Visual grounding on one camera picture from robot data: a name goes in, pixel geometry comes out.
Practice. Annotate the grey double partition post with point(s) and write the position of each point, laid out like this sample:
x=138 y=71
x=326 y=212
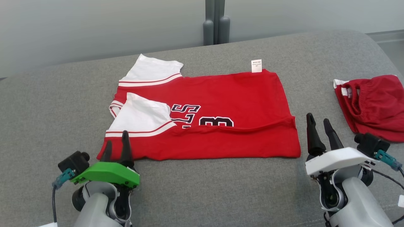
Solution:
x=208 y=31

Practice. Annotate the red shorts with white band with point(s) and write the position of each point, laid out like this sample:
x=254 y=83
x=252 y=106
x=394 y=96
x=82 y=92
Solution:
x=378 y=104

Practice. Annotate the red Bulls jersey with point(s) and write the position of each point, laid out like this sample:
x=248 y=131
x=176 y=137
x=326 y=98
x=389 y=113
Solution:
x=240 y=94

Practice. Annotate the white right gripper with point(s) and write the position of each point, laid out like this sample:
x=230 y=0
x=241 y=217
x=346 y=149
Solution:
x=341 y=159

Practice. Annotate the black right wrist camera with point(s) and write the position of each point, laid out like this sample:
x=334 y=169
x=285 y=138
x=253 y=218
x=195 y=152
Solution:
x=371 y=145

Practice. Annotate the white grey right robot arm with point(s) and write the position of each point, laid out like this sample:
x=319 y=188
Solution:
x=359 y=205

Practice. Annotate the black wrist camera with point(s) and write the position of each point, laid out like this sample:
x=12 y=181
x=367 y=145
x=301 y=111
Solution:
x=74 y=162
x=371 y=145

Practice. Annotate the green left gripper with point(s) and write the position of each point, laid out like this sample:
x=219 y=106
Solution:
x=107 y=172

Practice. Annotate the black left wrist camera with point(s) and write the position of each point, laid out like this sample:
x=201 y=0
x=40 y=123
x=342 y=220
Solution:
x=74 y=162

